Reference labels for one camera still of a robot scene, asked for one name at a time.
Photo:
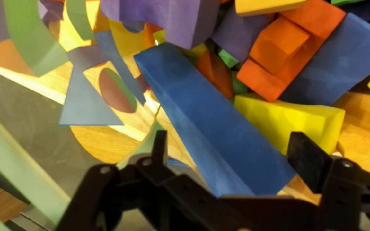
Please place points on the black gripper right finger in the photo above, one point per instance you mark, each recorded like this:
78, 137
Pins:
352, 197

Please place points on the clear plastic toy bag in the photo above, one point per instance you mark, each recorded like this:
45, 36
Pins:
25, 171

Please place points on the red foam block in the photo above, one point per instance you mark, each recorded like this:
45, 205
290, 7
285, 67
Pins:
214, 75

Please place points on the green foam block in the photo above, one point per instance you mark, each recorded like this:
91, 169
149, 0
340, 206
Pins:
227, 60

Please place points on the yellow orange foam block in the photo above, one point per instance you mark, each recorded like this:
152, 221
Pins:
266, 6

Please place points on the purple foam block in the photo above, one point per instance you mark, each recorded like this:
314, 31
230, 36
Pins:
163, 20

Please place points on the pale orange foam block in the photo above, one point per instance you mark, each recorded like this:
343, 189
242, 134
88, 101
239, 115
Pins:
364, 133

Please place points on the long blue foam block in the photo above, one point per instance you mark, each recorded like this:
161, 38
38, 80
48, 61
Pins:
210, 124

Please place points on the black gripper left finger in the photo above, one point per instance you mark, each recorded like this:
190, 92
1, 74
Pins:
120, 197

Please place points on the orange stepped foam block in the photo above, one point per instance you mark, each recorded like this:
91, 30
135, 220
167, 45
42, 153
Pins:
287, 47

